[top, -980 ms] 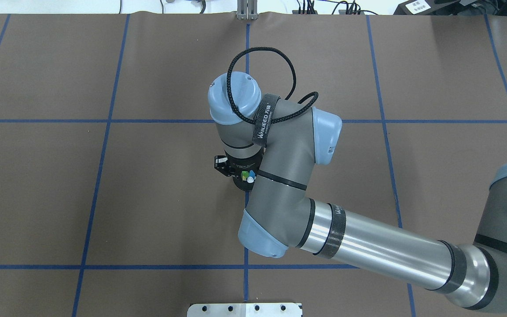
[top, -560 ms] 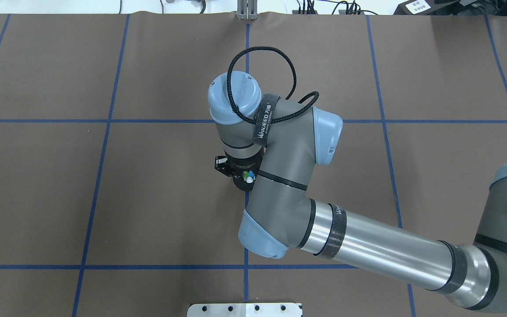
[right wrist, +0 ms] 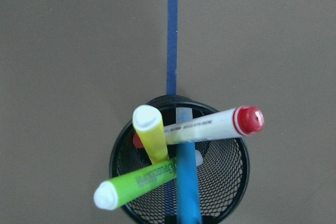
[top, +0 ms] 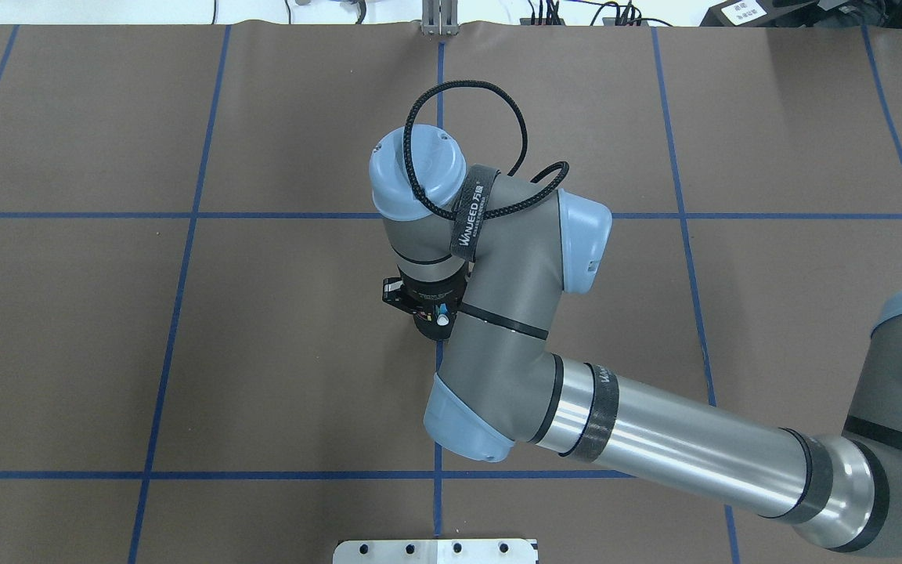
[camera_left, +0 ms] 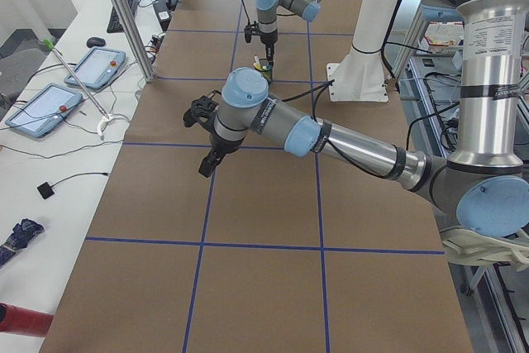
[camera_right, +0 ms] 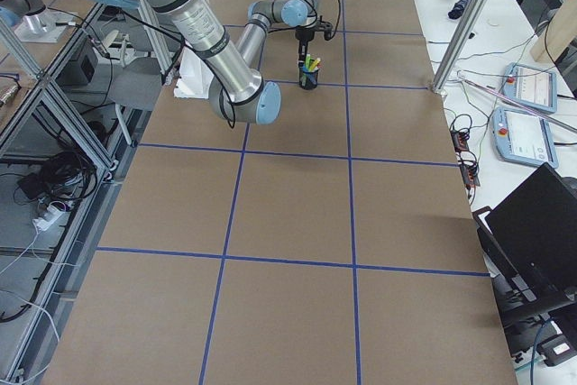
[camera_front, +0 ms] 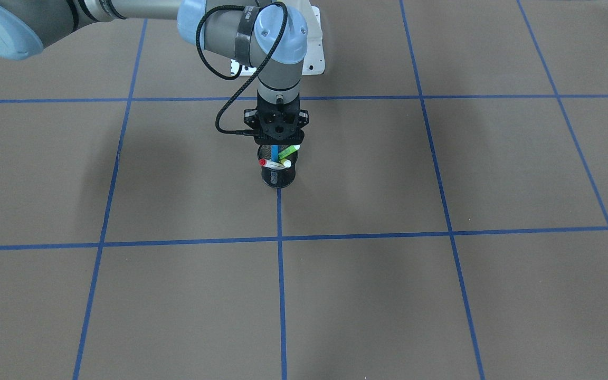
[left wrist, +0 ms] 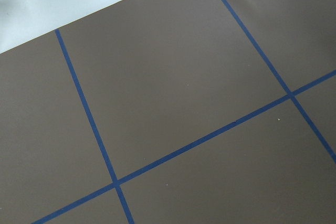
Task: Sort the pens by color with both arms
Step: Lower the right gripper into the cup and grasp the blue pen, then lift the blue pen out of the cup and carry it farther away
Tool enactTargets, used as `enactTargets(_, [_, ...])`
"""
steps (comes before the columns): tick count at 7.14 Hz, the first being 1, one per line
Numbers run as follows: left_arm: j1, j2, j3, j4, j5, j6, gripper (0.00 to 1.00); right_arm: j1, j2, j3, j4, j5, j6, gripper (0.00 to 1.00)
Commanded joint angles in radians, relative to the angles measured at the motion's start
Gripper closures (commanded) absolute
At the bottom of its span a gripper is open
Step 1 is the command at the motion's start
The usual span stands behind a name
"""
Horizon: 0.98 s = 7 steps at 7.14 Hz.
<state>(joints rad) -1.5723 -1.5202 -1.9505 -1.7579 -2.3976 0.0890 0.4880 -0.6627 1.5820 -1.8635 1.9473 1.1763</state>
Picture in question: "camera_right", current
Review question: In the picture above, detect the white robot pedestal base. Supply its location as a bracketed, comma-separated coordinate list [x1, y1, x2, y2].
[174, 49, 214, 99]

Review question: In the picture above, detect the orange black usb hub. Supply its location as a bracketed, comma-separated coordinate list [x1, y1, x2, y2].
[450, 128, 470, 152]
[458, 152, 480, 190]

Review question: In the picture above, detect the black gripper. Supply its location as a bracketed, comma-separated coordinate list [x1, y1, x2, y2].
[295, 19, 334, 63]

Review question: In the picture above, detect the near orange black usb hub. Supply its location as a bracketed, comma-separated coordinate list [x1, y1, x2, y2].
[458, 152, 480, 190]

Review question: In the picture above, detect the yellow highlighter pen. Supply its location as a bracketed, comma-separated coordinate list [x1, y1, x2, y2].
[309, 58, 321, 72]

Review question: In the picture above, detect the aluminium frame post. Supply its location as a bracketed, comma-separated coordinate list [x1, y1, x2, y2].
[430, 0, 488, 94]

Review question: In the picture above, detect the black mesh pen holder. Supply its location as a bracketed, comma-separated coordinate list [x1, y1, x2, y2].
[298, 66, 319, 90]

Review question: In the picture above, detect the folded dark plaid umbrella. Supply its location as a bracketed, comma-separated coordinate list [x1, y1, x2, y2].
[447, 0, 470, 20]

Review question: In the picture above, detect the far orange black usb hub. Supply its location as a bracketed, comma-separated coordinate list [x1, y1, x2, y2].
[450, 128, 470, 152]

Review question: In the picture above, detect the white power strip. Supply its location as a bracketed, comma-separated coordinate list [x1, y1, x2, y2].
[32, 201, 67, 232]

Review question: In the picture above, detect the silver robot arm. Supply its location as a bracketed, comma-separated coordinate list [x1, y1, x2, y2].
[94, 0, 281, 124]
[235, 0, 342, 74]

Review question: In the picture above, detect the teach pendant tablet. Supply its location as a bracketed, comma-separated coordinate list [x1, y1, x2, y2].
[502, 62, 557, 114]
[491, 107, 559, 169]

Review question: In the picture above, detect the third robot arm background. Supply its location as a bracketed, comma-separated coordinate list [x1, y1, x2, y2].
[1, 0, 46, 27]

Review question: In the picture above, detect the black laptop on stand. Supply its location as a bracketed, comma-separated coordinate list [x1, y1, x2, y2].
[479, 163, 576, 301]

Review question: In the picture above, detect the lower teach pendant tablet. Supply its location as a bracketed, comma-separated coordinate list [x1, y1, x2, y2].
[491, 107, 559, 169]

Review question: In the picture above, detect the upper teach pendant tablet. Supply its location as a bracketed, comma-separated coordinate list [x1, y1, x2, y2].
[502, 62, 557, 114]

